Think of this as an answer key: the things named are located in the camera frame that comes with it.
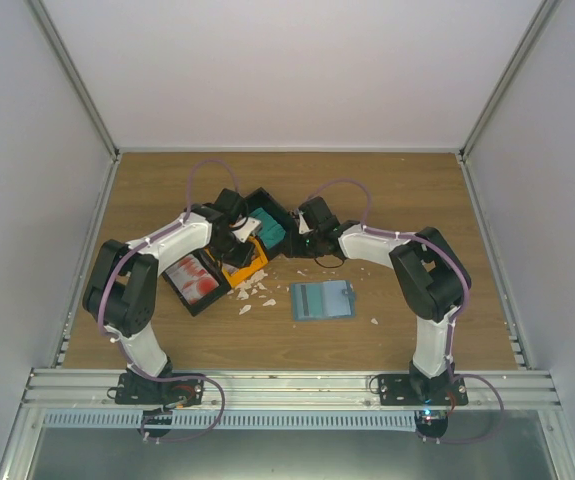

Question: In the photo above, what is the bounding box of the black three-compartment card tray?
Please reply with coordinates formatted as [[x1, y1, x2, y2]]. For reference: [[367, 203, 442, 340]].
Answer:
[[162, 188, 295, 316]]

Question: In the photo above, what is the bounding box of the blue leather card holder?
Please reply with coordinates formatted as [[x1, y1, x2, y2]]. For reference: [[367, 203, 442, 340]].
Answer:
[[290, 280, 356, 322]]

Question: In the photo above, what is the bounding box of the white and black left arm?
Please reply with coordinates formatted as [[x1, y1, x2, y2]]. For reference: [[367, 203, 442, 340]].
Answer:
[[82, 189, 257, 404]]

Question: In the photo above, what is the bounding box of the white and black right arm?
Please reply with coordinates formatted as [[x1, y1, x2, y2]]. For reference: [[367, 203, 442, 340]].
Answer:
[[286, 221, 471, 405]]

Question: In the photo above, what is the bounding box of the red and white card stack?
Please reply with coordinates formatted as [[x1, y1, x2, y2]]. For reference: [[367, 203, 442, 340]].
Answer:
[[166, 254, 219, 305]]

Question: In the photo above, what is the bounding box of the orange middle tray bin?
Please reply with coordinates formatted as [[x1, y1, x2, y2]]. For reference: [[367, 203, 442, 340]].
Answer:
[[206, 236, 268, 288]]

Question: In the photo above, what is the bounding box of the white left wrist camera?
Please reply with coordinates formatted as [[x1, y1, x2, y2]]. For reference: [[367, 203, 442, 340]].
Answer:
[[231, 217, 262, 243]]

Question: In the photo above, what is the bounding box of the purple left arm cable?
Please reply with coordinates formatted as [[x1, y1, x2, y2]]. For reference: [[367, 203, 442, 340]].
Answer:
[[95, 158, 248, 446]]

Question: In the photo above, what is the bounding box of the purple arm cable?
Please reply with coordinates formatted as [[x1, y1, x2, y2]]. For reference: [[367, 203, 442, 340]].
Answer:
[[306, 178, 504, 446], [95, 158, 248, 446]]

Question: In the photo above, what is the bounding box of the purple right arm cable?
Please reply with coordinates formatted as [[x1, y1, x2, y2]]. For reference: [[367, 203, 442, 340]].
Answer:
[[306, 178, 504, 446]]

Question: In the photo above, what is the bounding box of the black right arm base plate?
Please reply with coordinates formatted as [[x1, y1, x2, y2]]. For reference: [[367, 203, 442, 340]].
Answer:
[[375, 371, 469, 406]]

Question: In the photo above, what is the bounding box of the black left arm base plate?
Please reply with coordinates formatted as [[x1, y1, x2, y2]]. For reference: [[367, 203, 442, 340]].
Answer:
[[107, 370, 204, 408]]

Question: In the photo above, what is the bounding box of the grey slotted cable duct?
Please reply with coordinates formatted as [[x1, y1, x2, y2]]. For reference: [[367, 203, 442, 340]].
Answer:
[[43, 409, 416, 432]]

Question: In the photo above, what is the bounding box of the aluminium front frame rail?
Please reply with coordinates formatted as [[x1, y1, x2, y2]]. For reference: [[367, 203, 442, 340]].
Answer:
[[22, 369, 561, 410]]

